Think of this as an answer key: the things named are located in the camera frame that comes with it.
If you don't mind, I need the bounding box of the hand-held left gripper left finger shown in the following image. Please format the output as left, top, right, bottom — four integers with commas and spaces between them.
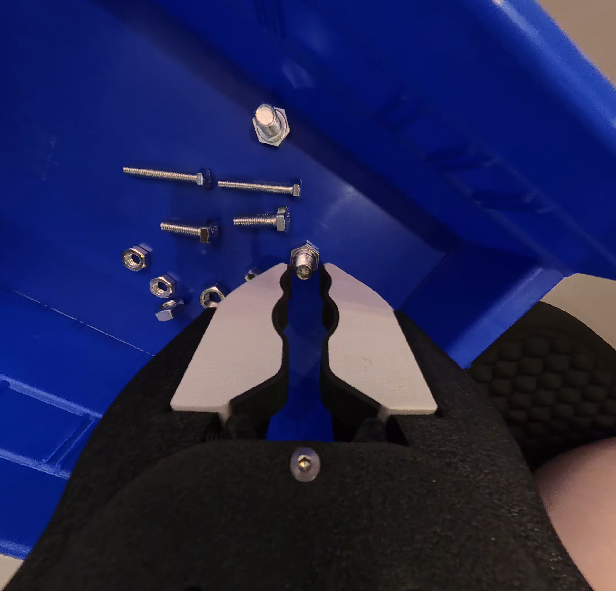
170, 263, 292, 440

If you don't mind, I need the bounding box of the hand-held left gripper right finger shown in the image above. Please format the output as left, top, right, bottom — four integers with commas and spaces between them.
320, 263, 440, 440

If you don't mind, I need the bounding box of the blue plastic bin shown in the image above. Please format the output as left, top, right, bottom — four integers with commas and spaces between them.
0, 0, 616, 560

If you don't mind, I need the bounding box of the long thin steel bolt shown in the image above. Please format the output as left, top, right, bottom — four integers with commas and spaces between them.
122, 166, 212, 187
218, 179, 303, 198

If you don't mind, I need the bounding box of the padded chair armrest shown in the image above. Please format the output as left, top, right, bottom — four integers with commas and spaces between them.
468, 302, 616, 472

